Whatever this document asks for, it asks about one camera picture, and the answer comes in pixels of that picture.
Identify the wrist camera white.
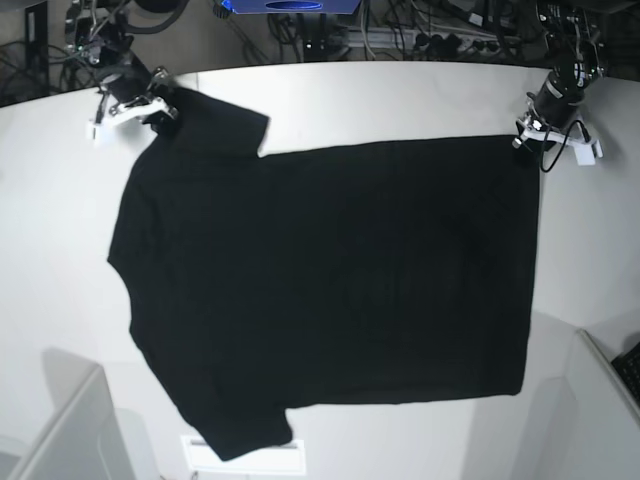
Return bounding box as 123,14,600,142
572,139,603,167
86,120,114,148

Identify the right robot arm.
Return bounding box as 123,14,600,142
64,1,187,141

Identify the white partition right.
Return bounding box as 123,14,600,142
511,330,639,480

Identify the black keyboard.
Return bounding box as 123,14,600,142
612,344,640,402

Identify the black T-shirt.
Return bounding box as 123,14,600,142
108,89,540,460

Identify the white partition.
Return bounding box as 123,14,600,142
1,348,162,479
511,330,639,480

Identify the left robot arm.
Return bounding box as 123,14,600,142
512,1,605,166

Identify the blue box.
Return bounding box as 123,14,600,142
221,0,360,15

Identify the white partition left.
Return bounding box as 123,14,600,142
1,348,162,479

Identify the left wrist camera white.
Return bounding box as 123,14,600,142
572,139,603,167

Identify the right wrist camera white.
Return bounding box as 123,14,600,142
86,120,114,148

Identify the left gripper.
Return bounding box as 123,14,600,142
512,69,595,153

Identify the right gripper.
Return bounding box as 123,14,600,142
97,52,179,134

